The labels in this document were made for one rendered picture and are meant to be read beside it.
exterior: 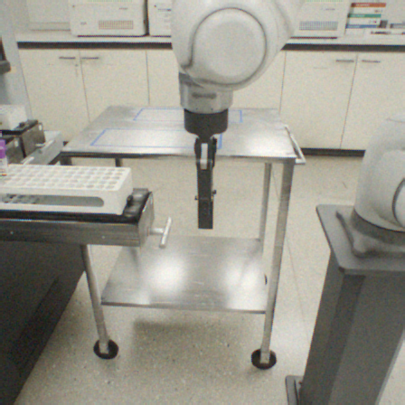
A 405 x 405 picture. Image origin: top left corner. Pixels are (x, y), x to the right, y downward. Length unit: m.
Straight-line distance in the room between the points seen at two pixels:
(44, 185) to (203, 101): 0.33
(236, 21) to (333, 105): 2.74
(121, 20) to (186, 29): 2.62
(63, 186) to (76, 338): 0.98
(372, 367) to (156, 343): 0.79
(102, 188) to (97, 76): 2.48
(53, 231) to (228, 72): 0.48
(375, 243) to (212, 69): 0.57
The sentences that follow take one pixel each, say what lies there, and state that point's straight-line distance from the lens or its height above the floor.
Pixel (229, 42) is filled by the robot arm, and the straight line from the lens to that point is 0.38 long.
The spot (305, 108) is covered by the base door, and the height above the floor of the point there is 0.41.
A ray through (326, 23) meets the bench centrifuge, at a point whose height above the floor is 1.00.
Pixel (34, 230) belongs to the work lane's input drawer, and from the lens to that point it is 0.76.
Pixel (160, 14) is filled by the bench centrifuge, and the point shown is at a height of 1.06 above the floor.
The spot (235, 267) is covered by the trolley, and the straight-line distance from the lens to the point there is 1.41.
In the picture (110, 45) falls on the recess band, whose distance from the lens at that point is 3.11.
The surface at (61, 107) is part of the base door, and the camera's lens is 3.31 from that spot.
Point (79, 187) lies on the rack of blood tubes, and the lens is 0.71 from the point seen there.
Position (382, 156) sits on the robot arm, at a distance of 0.78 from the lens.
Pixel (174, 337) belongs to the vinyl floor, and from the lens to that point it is 1.54.
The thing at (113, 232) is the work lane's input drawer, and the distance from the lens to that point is 0.70.
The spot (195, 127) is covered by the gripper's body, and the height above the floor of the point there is 0.98.
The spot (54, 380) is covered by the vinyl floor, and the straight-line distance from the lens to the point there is 1.51.
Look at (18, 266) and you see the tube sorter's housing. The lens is 1.25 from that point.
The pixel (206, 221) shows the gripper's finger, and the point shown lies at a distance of 0.72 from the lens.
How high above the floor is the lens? 1.17
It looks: 30 degrees down
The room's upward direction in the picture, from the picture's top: straight up
